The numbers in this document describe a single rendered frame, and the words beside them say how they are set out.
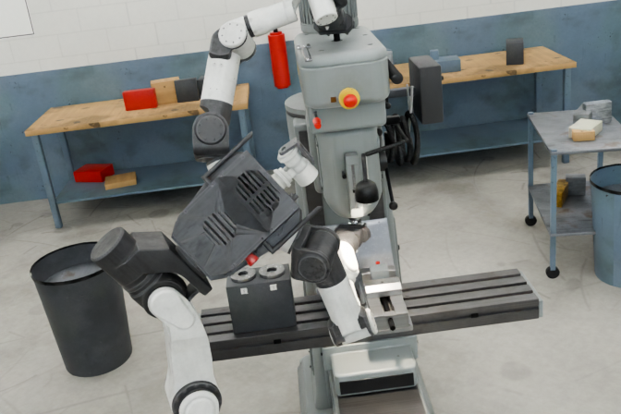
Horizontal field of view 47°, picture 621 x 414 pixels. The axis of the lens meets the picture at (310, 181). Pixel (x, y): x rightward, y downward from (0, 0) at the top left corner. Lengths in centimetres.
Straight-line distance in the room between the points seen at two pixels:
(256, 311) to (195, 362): 48
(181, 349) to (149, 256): 30
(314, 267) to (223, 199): 31
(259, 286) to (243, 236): 66
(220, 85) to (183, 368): 79
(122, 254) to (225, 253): 26
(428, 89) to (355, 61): 56
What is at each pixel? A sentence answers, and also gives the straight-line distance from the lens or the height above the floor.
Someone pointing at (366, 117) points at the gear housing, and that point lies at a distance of 219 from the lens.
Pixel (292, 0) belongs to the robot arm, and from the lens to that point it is 202.
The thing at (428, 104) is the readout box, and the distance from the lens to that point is 256.
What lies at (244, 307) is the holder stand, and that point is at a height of 104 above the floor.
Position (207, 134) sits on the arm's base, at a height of 176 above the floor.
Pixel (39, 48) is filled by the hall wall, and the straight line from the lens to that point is 681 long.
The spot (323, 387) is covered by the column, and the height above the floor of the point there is 31.
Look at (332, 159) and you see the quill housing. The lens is 226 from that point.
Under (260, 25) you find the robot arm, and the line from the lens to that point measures 201.
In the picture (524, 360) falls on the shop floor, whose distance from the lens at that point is 392.
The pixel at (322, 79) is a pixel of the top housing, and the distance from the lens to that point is 205.
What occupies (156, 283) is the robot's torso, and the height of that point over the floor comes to 142.
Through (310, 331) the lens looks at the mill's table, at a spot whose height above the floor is 93.
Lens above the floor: 228
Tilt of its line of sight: 21 degrees down
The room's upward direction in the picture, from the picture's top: 7 degrees counter-clockwise
